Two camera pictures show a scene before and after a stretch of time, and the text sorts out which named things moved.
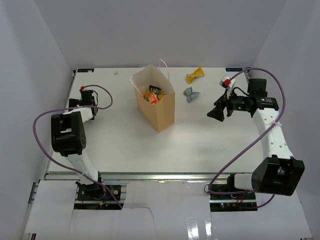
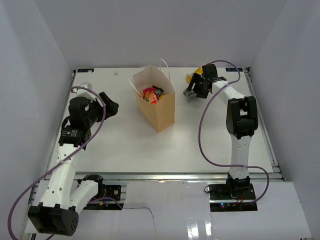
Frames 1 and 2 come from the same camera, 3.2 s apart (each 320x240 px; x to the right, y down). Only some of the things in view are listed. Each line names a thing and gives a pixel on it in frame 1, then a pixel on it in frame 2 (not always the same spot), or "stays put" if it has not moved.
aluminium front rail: x=143 y=176 stays put
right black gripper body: x=237 y=103 -> x=201 y=91
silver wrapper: x=190 y=95 stays put
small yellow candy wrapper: x=199 y=72 stays put
